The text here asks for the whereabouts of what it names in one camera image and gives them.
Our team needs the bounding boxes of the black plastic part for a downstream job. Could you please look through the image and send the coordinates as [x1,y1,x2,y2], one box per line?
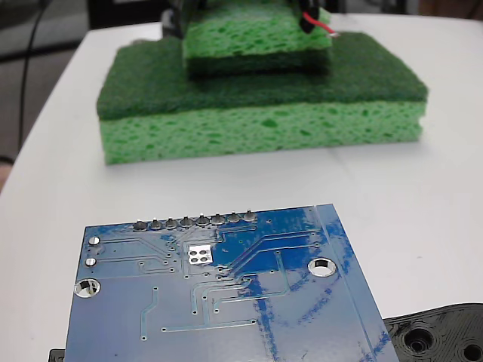
[48,301,483,362]

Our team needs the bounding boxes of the dark grey device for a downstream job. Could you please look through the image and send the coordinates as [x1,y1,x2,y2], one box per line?
[161,9,186,39]

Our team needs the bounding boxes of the thin black cable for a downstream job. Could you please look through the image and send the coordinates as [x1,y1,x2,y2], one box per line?
[17,0,52,161]

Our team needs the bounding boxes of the blue circuit board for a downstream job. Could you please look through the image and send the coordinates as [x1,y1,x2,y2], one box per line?
[64,203,401,362]

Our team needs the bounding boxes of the large green scouring sponge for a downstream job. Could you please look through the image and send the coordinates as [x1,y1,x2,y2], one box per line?
[96,32,430,167]

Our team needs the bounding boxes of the red wire with bare loop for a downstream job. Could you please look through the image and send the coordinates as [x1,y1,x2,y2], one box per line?
[301,12,341,38]

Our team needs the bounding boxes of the small green scouring sponge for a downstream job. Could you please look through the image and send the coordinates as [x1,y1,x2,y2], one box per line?
[180,0,335,81]

